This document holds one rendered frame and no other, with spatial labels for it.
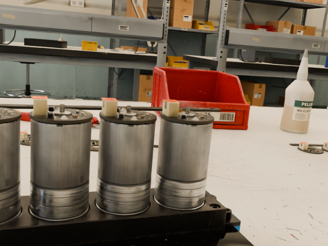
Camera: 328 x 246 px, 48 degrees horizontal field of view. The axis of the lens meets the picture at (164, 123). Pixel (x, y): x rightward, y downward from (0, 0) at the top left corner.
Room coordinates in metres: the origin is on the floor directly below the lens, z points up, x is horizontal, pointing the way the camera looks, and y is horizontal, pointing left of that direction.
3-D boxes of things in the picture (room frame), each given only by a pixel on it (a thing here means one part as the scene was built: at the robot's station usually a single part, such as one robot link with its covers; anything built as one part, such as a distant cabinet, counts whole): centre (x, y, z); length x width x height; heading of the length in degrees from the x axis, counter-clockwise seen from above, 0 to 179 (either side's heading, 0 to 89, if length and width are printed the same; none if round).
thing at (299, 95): (0.45, -0.16, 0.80); 0.03 x 0.03 x 0.10
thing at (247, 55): (2.87, -0.62, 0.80); 0.15 x 0.12 x 0.10; 37
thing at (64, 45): (2.50, 0.82, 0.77); 0.24 x 0.16 x 0.04; 93
